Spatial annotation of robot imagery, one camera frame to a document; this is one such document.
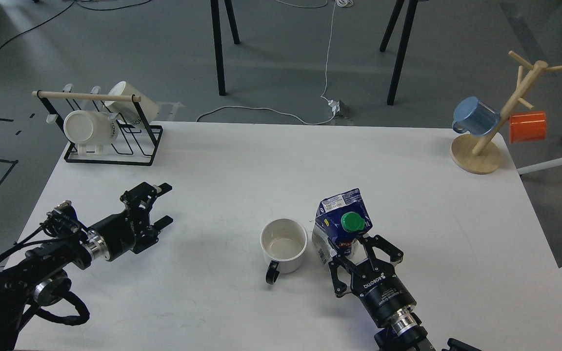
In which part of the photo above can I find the power adapter on floor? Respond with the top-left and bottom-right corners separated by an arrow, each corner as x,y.
328,100 -> 350,118

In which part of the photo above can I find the black table leg left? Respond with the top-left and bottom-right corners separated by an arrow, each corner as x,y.
210,0 -> 241,97

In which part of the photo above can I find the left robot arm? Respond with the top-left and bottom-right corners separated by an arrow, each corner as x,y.
0,182 -> 173,351

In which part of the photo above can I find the white mug black handle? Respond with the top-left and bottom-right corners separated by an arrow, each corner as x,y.
260,218 -> 309,285

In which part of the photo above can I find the white mug on rack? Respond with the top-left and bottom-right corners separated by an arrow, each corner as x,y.
64,110 -> 119,155
104,81 -> 159,130

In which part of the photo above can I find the black wire mug rack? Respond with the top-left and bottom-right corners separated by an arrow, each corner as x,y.
33,84 -> 163,166

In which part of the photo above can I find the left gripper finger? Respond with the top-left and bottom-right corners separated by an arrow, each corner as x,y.
145,215 -> 174,244
120,182 -> 173,217

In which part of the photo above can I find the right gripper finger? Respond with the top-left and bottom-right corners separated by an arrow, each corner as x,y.
328,253 -> 360,298
359,235 -> 403,269

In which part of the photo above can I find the orange mug on tree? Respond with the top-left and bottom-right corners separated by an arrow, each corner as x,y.
509,111 -> 547,144

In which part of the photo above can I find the white mug on rack rear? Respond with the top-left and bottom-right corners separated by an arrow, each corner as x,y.
104,81 -> 159,130

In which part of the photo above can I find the white mug on rack front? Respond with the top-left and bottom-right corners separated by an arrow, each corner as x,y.
64,110 -> 119,155

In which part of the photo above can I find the blue mug on tree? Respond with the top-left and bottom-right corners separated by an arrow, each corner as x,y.
451,96 -> 500,137

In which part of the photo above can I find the black floor cable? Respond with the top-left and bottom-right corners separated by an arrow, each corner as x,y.
0,0 -> 154,82

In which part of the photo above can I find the black table leg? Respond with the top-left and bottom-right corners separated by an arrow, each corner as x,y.
210,0 -> 241,97
379,0 -> 419,106

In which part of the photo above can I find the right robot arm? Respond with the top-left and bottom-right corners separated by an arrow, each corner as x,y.
328,235 -> 435,351

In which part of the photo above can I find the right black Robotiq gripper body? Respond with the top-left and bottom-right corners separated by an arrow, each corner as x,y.
347,261 -> 419,328

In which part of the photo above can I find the white power cable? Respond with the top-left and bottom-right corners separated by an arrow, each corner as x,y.
196,0 -> 355,126

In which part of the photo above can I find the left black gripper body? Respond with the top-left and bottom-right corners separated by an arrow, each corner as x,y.
85,210 -> 159,262

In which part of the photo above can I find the blue milk carton green cap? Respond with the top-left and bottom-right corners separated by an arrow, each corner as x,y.
311,188 -> 373,265

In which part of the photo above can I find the wooden mug tree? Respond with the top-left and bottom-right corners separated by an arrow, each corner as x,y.
450,50 -> 562,174

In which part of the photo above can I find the black table leg right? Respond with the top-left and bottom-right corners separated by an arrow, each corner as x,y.
379,0 -> 419,106

